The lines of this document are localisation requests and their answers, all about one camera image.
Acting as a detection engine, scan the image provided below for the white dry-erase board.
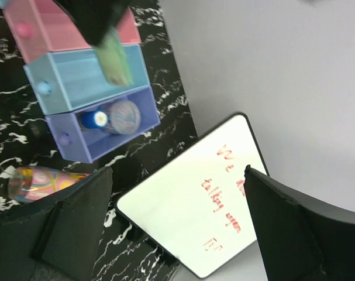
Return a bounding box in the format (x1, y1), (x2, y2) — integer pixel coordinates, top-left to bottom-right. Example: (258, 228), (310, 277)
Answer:
(116, 113), (267, 279)

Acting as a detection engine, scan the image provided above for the purple drawer bin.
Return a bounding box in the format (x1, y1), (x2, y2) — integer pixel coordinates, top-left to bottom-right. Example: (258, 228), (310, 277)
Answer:
(46, 86), (160, 163)

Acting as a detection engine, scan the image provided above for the green transparent highlighter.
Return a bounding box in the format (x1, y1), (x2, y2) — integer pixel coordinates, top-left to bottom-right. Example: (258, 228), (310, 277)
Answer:
(93, 27), (133, 86)

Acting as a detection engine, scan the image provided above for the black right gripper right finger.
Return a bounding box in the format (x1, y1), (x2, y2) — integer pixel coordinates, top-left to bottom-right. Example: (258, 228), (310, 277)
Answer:
(244, 166), (355, 280)

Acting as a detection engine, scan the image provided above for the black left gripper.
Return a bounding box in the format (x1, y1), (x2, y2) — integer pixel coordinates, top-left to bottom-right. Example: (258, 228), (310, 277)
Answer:
(54, 0), (132, 46)

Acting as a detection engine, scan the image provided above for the colourful pink-capped tube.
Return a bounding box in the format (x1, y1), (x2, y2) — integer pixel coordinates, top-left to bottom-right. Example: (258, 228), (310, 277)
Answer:
(6, 166), (88, 203)

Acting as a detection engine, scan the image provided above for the sky blue drawer bin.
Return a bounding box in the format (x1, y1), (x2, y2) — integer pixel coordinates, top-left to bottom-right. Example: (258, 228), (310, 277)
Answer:
(23, 44), (150, 115)

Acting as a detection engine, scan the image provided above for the blue and grey bottle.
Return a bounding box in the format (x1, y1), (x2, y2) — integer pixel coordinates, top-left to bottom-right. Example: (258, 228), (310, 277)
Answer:
(78, 110), (108, 129)

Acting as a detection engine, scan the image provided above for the pink drawer bin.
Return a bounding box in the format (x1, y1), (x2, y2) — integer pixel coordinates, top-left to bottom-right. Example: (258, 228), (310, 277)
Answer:
(2, 1), (141, 63)

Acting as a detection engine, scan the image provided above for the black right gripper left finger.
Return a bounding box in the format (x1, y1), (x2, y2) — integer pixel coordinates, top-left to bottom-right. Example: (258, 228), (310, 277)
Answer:
(0, 167), (112, 280)

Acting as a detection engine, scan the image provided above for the light blue drawer bin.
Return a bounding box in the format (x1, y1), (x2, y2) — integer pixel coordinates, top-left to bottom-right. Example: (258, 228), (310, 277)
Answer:
(0, 0), (9, 9)

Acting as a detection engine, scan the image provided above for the clear jar of bands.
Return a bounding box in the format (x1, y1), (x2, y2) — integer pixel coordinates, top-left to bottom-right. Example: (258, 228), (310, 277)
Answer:
(103, 100), (141, 135)

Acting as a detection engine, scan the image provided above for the black marble pattern mat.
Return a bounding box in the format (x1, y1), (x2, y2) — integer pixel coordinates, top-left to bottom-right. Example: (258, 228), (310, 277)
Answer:
(0, 1), (197, 280)

